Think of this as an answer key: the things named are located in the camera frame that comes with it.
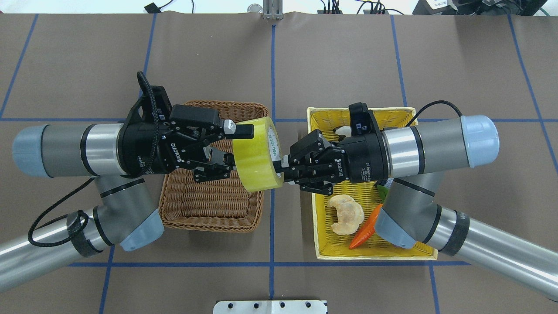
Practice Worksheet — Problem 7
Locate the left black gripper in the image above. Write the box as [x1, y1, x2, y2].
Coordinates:
[118, 105, 254, 183]

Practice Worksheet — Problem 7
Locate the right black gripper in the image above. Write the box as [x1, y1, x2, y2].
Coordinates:
[274, 130, 389, 195]

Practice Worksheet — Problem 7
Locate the yellow clear tape roll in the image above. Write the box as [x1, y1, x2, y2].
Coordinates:
[232, 116, 283, 191]

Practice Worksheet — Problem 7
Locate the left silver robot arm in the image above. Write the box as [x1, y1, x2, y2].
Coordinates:
[1, 104, 254, 292]

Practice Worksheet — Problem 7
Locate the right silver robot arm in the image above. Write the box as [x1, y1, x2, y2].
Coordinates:
[262, 110, 557, 314]

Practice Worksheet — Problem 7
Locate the brown wicker basket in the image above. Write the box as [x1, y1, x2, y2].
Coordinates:
[155, 100, 270, 233]

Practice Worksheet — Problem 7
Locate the yellow plastic basket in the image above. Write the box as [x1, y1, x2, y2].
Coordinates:
[306, 107, 438, 261]

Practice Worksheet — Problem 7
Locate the toy panda figure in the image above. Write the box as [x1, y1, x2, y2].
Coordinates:
[333, 126, 351, 141]

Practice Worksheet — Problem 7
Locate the toy bread croissant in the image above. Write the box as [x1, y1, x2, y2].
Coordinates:
[327, 194, 364, 236]

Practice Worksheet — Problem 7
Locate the orange toy carrot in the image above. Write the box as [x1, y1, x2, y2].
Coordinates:
[349, 183, 391, 249]

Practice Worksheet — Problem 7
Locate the small black usb device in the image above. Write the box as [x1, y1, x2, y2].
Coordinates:
[144, 3, 161, 14]

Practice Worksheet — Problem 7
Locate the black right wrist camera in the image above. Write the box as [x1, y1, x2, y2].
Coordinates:
[348, 102, 381, 137]

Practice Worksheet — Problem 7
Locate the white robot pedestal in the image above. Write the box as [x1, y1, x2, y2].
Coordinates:
[213, 300, 329, 314]

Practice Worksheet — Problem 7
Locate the aluminium frame post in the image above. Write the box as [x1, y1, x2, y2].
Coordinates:
[262, 0, 284, 20]

